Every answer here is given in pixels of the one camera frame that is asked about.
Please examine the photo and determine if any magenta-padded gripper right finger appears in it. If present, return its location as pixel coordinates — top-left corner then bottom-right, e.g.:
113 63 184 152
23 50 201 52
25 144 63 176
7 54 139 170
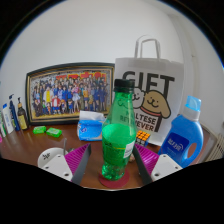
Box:
132 143 184 186

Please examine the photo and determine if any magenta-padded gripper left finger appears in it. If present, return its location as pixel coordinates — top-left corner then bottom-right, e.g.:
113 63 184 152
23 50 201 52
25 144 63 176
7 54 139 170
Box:
40 143 93 186

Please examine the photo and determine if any green plastic drink bottle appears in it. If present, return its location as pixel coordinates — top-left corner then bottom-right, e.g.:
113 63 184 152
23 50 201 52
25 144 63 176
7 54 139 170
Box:
101 78 138 182

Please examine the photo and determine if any blue detergent bottle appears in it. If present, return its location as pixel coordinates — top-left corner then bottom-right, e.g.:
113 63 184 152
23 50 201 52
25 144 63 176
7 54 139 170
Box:
158 95 205 169

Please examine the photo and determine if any colourful puzzle cube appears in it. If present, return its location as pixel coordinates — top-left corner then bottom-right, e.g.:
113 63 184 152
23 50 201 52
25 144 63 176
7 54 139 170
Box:
134 129 152 148

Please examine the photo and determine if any blue tissue pack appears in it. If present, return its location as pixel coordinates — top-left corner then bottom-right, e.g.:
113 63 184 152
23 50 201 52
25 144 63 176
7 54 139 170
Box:
76 110 107 142

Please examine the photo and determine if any flat round red coaster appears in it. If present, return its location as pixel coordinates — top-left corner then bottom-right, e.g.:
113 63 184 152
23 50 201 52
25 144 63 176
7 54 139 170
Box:
97 168 131 190

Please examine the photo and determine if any white radiator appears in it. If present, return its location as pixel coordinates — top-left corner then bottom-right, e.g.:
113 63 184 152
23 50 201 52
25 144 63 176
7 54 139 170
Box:
203 124 224 163

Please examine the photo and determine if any small brown pump bottle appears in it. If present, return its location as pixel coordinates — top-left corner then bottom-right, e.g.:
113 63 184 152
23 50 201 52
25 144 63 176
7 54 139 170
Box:
16 96 30 131

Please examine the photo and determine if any dark blue pump bottle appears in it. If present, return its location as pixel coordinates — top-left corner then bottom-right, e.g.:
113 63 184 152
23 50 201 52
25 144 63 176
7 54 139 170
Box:
8 93 22 132

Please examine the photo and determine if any white squeeze tube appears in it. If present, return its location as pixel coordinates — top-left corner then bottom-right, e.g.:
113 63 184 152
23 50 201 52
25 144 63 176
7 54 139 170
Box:
1 103 15 135

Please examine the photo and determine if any framed group picture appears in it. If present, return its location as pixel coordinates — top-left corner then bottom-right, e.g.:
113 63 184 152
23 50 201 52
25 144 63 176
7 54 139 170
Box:
25 62 116 126

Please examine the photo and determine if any white paper gift bag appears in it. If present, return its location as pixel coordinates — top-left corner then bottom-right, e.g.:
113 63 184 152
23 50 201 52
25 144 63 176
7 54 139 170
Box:
114 34 185 147

